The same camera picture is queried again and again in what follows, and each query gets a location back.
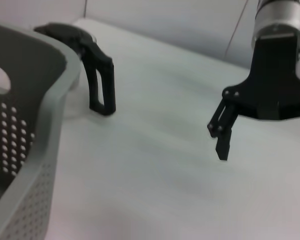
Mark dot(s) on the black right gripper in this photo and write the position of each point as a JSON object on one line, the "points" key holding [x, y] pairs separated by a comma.
{"points": [[272, 82]]}

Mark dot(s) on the grey-green perforated storage bin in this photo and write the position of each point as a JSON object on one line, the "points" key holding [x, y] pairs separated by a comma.
{"points": [[27, 125]]}

